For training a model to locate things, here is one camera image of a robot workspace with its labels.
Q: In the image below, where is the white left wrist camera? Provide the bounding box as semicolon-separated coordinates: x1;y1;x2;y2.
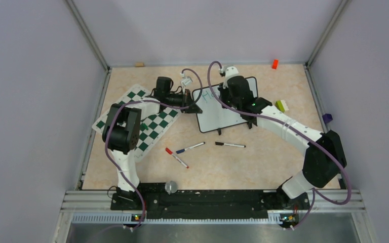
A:
181;76;192;89

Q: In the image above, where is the green white toy brick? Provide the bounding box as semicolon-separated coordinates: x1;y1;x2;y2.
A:
275;100;289;113

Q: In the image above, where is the black cap marker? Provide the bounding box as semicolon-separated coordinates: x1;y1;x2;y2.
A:
215;141;246;148

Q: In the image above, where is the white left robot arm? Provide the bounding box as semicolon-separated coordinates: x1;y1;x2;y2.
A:
102;76;203;209

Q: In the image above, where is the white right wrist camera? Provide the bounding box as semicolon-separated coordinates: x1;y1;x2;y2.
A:
220;65;240;82

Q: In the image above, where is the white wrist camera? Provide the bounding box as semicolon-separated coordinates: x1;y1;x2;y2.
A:
181;76;192;89
220;65;240;82

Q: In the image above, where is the blue cap marker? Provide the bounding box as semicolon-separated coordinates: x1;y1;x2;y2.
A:
176;142;206;154

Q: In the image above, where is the white whiteboard black frame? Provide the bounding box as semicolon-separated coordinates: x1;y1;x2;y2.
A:
192;85;247;133

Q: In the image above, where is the orange toy block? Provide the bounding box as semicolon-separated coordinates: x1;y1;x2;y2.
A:
271;59;279;69

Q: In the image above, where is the red cap marker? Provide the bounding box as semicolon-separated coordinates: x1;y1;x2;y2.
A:
165;147;189;169

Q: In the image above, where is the purple toy block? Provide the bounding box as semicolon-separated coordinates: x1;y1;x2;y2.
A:
322;113;333;124

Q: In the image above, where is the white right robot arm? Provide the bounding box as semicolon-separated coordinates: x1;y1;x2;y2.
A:
218;75;347;209

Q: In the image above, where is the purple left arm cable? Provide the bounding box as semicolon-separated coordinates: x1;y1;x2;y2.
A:
104;68;204;232

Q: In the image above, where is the wooden cork piece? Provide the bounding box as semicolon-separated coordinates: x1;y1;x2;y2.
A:
135;62;145;67

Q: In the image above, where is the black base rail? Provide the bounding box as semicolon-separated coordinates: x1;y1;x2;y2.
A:
110;183;309;220

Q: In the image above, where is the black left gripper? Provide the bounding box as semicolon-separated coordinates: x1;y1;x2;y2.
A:
166;90;202;114

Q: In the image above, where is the grey round knob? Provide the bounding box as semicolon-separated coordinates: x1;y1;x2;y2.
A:
165;181;178;194

